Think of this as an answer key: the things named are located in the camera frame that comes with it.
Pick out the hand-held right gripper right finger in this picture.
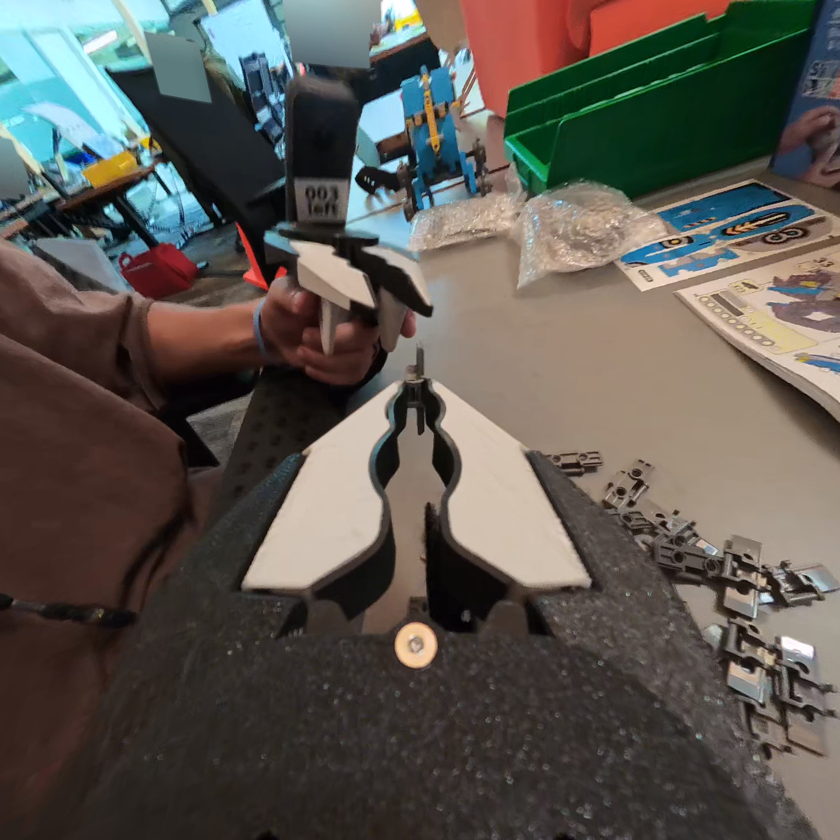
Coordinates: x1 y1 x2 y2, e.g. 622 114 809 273
427 379 593 599

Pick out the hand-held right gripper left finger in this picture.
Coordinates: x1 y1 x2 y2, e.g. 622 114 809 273
241 381 404 618

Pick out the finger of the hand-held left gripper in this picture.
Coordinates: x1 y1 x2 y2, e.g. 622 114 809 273
289 239 380 357
375 298 414 353

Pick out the single grey track piece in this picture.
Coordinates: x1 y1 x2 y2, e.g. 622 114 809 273
402 344 433 437

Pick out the pile of grey track links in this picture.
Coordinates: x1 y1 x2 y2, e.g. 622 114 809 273
541 449 840 759

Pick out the person's left forearm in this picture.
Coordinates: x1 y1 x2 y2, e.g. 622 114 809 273
141 298 263 382

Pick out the grey desk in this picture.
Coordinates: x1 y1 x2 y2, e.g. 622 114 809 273
341 112 840 840

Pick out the person's left hand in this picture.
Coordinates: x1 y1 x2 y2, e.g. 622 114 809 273
256 279 419 387

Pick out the black perforated foam pad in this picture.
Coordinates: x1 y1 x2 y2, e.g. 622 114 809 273
220 367 349 500

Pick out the blue brick model vehicle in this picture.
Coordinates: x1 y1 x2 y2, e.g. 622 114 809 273
394 66 493 221

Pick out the clear bag of small parts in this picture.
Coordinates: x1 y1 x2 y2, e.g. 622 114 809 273
515 182 670 290
410 190 526 253

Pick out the red bag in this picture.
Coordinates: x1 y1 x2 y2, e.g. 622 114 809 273
118 243 198 299

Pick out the yellow bin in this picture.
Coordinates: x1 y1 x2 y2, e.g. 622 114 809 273
82 151 139 188

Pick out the open instruction booklet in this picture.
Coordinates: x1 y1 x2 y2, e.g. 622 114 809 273
676 246 840 421

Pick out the green plastic bin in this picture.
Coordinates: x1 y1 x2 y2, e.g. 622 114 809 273
504 0 818 198

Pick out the blue sticker sheet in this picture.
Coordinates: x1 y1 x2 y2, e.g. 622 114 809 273
616 180 840 293

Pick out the printed toy set box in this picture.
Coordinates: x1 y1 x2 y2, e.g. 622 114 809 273
771 0 840 191

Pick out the black lanyard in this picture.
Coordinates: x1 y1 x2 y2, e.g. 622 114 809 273
0 594 139 629

